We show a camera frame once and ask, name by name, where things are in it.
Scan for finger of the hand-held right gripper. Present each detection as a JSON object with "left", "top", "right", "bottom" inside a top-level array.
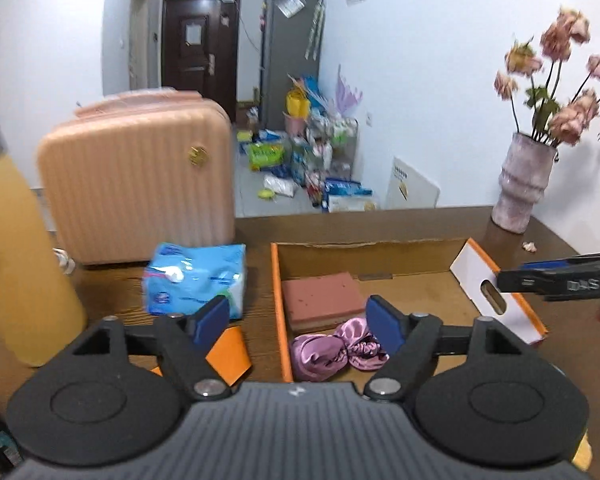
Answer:
[{"left": 496, "top": 251, "right": 600, "bottom": 302}]

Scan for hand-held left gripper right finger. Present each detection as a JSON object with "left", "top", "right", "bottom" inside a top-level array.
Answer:
[{"left": 362, "top": 295, "right": 528, "bottom": 403}]

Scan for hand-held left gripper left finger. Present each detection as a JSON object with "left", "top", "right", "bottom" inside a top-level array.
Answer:
[{"left": 70, "top": 295, "right": 232, "bottom": 402}]

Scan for orange cardboard box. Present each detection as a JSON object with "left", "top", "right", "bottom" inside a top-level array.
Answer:
[{"left": 270, "top": 237, "right": 551, "bottom": 383}]

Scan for purple satin scrunchie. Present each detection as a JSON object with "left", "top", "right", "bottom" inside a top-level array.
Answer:
[{"left": 290, "top": 317, "right": 391, "bottom": 383}]

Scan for blue tissue pack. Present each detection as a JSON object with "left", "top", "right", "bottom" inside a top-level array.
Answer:
[{"left": 142, "top": 242, "right": 248, "bottom": 321}]

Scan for pink sponge block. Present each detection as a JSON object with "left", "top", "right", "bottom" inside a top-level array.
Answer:
[{"left": 281, "top": 272, "right": 368, "bottom": 333}]

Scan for pink ceramic vase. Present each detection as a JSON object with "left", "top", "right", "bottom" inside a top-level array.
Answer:
[{"left": 491, "top": 131, "right": 558, "bottom": 235}]

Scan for blue and white packet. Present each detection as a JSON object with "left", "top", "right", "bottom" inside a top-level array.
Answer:
[{"left": 325, "top": 178, "right": 373, "bottom": 211}]

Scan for white board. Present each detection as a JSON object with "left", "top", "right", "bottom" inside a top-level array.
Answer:
[{"left": 384, "top": 156, "right": 441, "bottom": 210}]

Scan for white plastic bag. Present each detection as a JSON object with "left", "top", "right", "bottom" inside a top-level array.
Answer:
[{"left": 264, "top": 174, "right": 298, "bottom": 198}]

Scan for pink ribbed suitcase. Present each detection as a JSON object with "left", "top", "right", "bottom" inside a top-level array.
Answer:
[{"left": 36, "top": 87, "right": 237, "bottom": 267}]

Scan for dried pink flowers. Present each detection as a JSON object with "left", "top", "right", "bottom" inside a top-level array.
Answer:
[{"left": 494, "top": 6, "right": 600, "bottom": 148}]

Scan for green packet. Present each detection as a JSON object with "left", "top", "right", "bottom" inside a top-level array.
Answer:
[{"left": 249, "top": 142, "right": 286, "bottom": 171}]

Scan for white storage cart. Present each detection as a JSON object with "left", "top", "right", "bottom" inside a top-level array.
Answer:
[{"left": 305, "top": 112, "right": 359, "bottom": 181}]

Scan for yellow thermos jug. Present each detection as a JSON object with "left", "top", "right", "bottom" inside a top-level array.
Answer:
[{"left": 0, "top": 100, "right": 88, "bottom": 367}]

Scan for pink bin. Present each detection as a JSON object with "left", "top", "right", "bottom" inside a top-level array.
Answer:
[{"left": 284, "top": 112, "right": 308, "bottom": 136}]

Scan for dark brown door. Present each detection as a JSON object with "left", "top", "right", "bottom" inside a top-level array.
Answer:
[{"left": 161, "top": 0, "right": 242, "bottom": 123}]

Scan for grey refrigerator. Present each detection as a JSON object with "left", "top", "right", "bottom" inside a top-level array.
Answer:
[{"left": 259, "top": 0, "right": 326, "bottom": 133}]

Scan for white door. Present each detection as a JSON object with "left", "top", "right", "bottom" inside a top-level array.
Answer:
[{"left": 129, "top": 0, "right": 151, "bottom": 92}]

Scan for folded umbrella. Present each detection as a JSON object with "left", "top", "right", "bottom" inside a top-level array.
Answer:
[{"left": 305, "top": 0, "right": 326, "bottom": 61}]

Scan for orange strap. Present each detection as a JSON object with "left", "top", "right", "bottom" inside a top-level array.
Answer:
[{"left": 150, "top": 325, "right": 253, "bottom": 386}]

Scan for white power cable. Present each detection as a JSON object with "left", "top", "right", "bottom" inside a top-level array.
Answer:
[{"left": 52, "top": 249, "right": 76, "bottom": 276}]

